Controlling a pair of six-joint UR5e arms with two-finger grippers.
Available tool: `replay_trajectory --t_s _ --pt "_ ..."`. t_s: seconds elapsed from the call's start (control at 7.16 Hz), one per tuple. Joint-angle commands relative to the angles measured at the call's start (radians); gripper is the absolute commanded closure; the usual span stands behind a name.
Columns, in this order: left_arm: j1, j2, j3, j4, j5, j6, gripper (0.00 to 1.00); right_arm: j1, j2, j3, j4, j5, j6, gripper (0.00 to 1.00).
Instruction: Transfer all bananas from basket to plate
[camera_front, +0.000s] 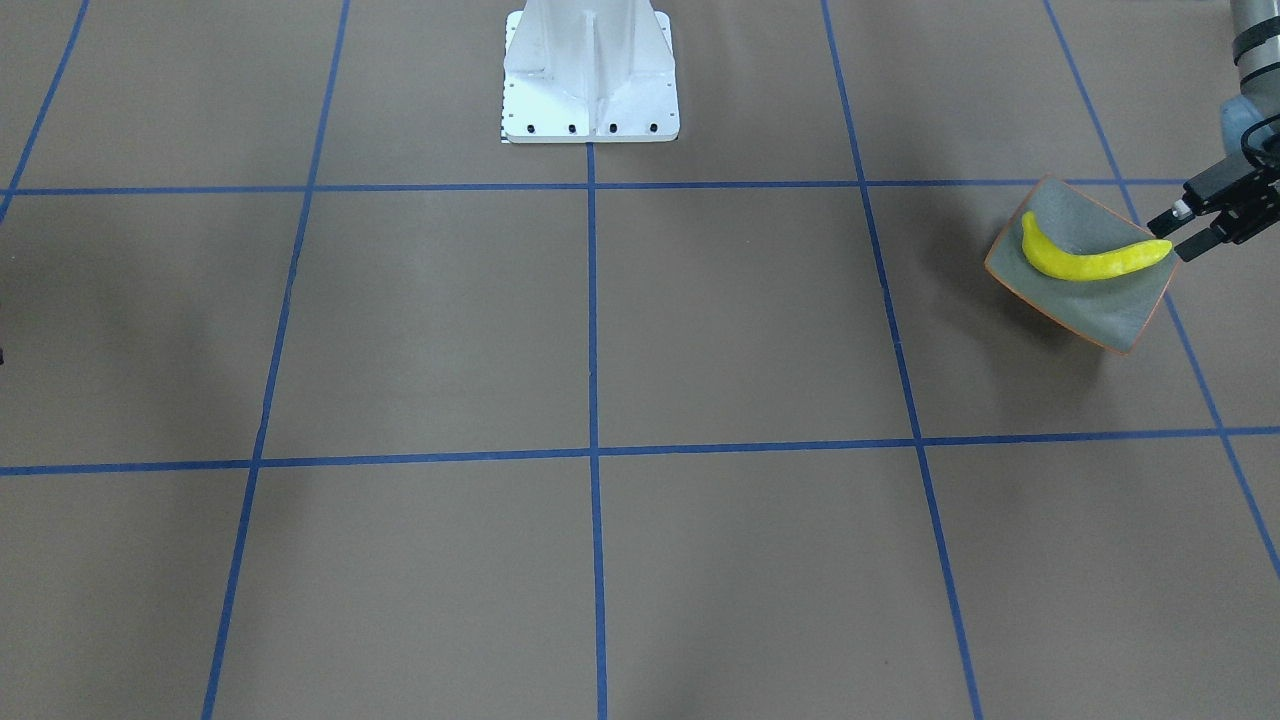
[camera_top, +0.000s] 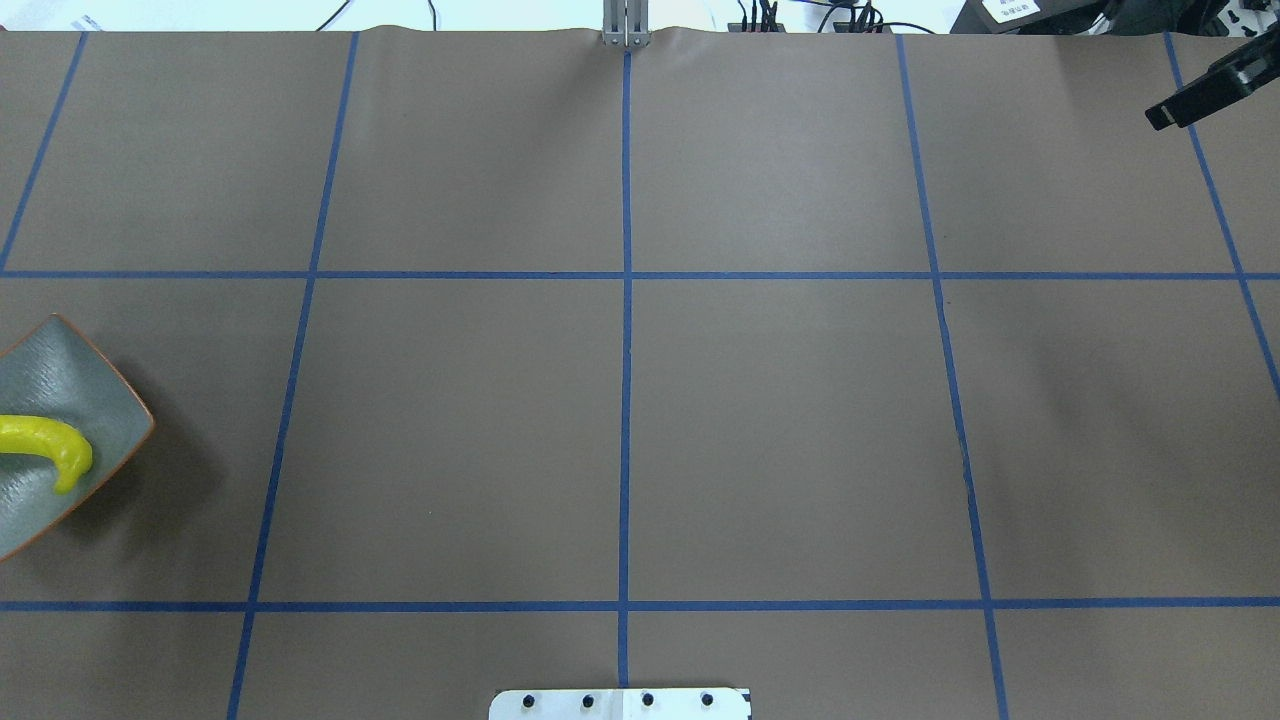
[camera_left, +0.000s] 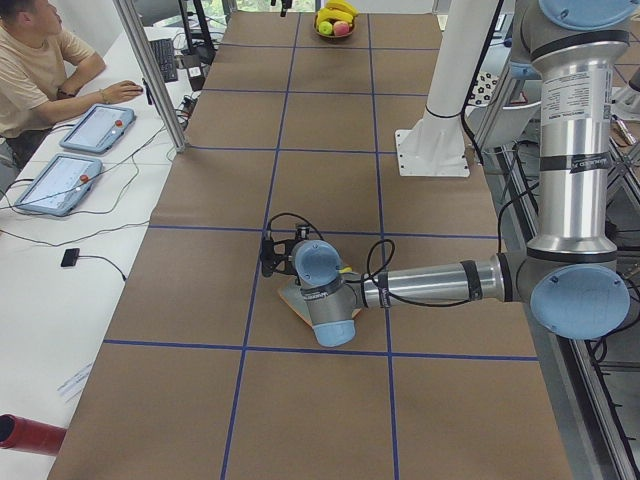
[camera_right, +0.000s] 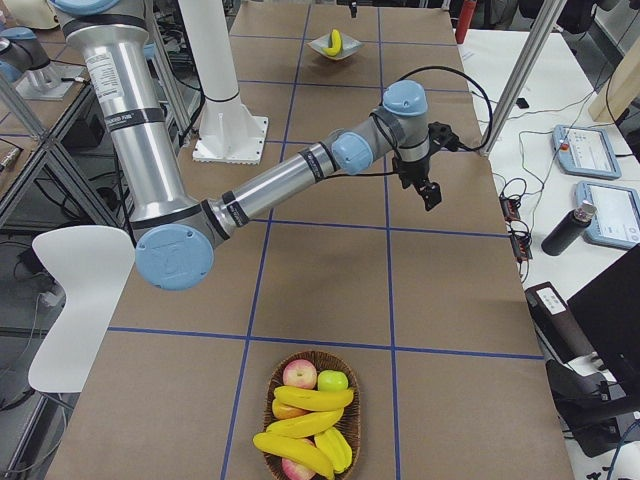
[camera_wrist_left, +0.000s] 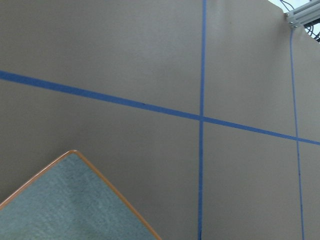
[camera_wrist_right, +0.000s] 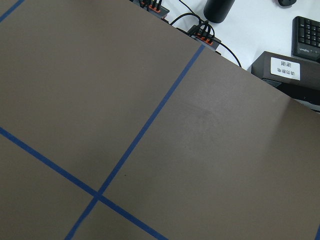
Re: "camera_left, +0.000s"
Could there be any small black device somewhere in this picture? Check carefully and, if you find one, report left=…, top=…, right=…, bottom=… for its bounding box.
left=60, top=248, right=80, bottom=268

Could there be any aluminium frame post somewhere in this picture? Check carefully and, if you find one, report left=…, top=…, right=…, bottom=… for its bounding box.
left=113, top=0, right=186, bottom=153

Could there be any green apple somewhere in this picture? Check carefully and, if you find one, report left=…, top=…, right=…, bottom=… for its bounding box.
left=318, top=21, right=333, bottom=36

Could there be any brown wicker basket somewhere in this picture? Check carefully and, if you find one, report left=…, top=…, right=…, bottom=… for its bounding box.
left=315, top=20, right=354, bottom=39

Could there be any deep yellow banana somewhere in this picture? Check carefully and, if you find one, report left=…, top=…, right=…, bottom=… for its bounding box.
left=324, top=0, right=359, bottom=17

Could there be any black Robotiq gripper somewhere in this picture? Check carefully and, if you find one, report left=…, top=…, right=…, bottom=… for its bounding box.
left=260, top=225, right=311, bottom=278

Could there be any red cylinder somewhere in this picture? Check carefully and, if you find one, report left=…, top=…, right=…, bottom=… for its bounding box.
left=1, top=414, right=67, bottom=456

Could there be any grey square plate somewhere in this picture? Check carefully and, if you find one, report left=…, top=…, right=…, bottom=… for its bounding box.
left=277, top=271, right=362, bottom=327

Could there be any teach pendant near post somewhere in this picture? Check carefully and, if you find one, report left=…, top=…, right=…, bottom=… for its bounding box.
left=59, top=104, right=136, bottom=154

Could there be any teach pendant far side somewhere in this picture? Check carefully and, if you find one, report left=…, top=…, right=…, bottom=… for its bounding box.
left=14, top=153, right=103, bottom=217

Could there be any pink red apple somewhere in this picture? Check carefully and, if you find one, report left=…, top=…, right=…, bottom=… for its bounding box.
left=332, top=20, right=351, bottom=37

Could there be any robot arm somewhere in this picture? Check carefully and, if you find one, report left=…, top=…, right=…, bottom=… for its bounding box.
left=260, top=1, right=637, bottom=347

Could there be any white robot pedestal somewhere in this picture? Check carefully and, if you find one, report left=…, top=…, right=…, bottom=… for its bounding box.
left=395, top=0, right=502, bottom=178

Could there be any seated person beige shirt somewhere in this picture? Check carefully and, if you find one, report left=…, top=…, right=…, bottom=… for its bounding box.
left=1, top=1, right=142, bottom=170

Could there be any black keyboard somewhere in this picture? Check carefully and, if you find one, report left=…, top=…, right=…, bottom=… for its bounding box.
left=149, top=39, right=178, bottom=83

